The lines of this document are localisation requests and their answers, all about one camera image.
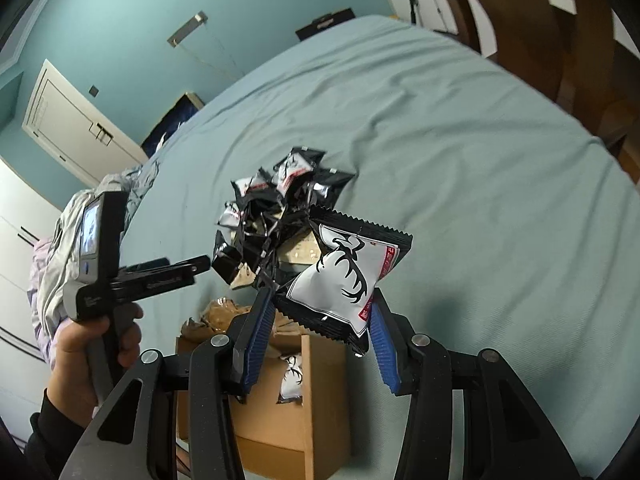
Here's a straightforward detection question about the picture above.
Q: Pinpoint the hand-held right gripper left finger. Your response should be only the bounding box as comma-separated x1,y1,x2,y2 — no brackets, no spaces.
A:
60,287,278,480

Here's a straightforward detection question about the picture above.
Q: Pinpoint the black bag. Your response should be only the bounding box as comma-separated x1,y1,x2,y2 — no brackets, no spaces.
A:
295,7,356,42

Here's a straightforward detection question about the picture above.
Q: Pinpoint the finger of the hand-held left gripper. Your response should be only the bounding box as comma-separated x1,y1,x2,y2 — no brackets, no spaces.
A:
116,258,197,306
167,255,212,275

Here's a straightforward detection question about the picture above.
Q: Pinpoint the pile of clothes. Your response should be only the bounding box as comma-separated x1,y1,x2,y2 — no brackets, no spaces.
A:
27,166,161,361

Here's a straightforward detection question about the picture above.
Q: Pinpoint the white antler print snack packet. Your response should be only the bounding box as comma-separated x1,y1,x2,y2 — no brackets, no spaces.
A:
277,352,305,406
272,205,415,358

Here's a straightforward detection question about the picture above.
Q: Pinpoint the white door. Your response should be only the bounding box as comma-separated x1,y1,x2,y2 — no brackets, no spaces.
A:
21,58,149,187

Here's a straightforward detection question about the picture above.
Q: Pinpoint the white wardrobe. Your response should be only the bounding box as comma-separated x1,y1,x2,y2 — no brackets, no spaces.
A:
0,157,68,441

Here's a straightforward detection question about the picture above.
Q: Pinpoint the brown wooden furniture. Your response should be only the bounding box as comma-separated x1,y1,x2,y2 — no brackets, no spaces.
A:
432,0,640,181

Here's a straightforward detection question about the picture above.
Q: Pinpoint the crumpled brown plastic bag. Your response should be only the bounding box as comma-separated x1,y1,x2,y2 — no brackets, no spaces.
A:
181,297,253,342

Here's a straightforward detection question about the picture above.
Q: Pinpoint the teal bed sheet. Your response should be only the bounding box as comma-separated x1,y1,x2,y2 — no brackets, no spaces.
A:
117,14,640,480

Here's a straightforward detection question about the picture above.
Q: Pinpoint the metal wall bracket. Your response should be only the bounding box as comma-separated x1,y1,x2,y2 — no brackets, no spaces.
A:
166,10,209,49

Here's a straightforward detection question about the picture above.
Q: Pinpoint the brown cardboard box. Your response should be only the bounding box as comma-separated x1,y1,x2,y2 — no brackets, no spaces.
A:
175,305,352,480

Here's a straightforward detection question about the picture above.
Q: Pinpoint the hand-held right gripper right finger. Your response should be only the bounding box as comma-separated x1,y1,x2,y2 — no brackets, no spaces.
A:
367,294,596,480

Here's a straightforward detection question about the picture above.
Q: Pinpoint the person's left hand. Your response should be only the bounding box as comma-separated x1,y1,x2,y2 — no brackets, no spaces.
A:
49,306,146,413

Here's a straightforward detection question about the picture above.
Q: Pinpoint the person's left forearm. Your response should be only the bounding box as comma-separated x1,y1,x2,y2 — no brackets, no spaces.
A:
26,387,101,480

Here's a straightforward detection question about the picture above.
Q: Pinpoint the pile of snack packets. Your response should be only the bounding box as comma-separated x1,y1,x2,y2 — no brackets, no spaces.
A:
211,146,357,292

